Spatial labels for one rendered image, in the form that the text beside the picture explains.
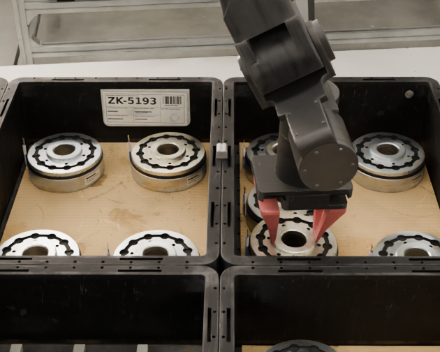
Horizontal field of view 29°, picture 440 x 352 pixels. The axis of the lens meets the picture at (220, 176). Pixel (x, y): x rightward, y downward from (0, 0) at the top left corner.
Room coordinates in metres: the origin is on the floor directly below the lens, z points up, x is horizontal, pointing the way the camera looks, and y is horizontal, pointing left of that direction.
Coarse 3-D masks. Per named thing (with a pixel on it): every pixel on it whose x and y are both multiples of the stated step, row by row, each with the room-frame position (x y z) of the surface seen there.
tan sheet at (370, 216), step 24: (240, 144) 1.05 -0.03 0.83; (240, 168) 0.98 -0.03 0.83; (240, 192) 0.93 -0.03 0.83; (360, 192) 0.93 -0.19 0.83; (408, 192) 0.92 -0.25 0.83; (432, 192) 0.92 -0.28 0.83; (240, 216) 0.88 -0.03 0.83; (360, 216) 0.87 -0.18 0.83; (384, 216) 0.87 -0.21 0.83; (408, 216) 0.87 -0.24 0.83; (432, 216) 0.87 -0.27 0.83; (240, 240) 0.83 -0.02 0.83; (360, 240) 0.82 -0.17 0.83
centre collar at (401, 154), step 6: (372, 144) 0.99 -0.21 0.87; (378, 144) 0.99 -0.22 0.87; (384, 144) 0.99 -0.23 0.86; (390, 144) 0.99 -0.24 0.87; (396, 144) 0.99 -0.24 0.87; (372, 150) 0.97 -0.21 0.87; (402, 150) 0.97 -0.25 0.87; (378, 156) 0.96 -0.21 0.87; (384, 156) 0.96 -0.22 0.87; (390, 156) 0.95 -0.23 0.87; (396, 156) 0.95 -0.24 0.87; (402, 156) 0.96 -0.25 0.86
